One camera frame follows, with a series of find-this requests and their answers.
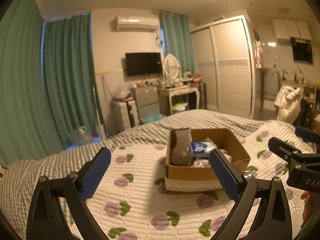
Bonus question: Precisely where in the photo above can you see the cream dressing table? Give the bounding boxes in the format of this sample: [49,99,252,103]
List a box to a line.
[157,84,201,117]

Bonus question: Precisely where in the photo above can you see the white floral quilt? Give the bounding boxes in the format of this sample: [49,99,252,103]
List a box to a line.
[67,119,316,240]

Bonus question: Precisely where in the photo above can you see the black range hood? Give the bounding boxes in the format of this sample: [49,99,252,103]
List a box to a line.
[291,37,314,64]

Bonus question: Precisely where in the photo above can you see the white wall cabinets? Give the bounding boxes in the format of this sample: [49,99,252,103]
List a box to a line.
[272,18,312,41]

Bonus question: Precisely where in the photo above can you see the dark chair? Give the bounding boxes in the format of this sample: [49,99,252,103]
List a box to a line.
[292,98,313,130]

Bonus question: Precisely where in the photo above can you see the clear water jug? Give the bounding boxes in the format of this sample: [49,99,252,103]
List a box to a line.
[67,126,95,147]

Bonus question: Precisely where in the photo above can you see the pink hanging garment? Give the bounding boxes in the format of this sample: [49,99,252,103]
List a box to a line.
[253,40,263,69]

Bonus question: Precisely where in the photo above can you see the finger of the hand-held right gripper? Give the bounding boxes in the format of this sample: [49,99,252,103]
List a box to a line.
[295,126,320,143]
[267,137,303,164]

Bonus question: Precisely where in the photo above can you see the brown cardboard box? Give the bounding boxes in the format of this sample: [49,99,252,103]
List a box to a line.
[165,128,251,193]

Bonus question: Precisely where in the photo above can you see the blue plastic bag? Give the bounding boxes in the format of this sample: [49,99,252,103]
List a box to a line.
[142,112,165,125]

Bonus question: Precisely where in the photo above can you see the clear plastic bag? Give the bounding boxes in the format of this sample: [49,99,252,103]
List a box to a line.
[116,82,135,101]

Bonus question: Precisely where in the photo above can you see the black wall television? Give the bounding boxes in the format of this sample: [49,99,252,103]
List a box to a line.
[125,52,162,77]

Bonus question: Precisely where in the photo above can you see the small blue tissue packet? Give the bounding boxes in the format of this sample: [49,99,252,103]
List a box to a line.
[190,141,209,153]

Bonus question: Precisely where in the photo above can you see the floral tissue pack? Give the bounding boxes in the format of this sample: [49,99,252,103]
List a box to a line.
[171,128,193,167]

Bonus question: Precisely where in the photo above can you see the grey mini fridge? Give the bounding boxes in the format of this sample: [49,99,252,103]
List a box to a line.
[133,84,161,125]

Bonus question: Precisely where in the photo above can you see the grey washing machine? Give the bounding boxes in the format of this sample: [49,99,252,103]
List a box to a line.
[261,67,282,101]

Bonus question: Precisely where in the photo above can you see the person's right hand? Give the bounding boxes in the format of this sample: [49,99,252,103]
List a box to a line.
[301,190,313,222]

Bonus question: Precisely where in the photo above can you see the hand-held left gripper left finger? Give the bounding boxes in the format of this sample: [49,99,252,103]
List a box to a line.
[26,147,112,240]

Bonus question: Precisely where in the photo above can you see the white fluffy jacket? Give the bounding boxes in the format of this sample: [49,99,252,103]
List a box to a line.
[272,86,302,123]

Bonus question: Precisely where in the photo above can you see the white cloth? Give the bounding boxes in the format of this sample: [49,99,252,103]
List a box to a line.
[204,137,221,153]

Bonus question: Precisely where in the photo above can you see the grey suitcase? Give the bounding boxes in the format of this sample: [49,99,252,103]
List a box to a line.
[113,99,140,131]

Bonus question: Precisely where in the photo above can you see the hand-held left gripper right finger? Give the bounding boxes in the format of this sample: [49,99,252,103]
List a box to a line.
[208,148,293,240]

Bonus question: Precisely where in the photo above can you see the white oval mirror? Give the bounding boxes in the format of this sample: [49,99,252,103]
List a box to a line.
[163,53,181,81]

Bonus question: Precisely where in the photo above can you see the white air conditioner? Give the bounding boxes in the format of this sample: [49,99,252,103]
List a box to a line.
[115,15,161,32]

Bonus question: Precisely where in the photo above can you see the white sliding wardrobe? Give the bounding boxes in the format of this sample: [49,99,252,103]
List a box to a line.
[190,16,258,120]

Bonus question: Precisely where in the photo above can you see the wooden shelf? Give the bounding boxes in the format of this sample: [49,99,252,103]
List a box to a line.
[281,79,317,106]

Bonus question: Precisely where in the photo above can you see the teal curtain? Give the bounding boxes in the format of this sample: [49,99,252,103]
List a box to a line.
[158,11,197,75]
[43,13,103,151]
[0,0,48,167]

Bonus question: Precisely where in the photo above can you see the dark striped suitcase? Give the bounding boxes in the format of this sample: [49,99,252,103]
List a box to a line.
[197,83,208,110]

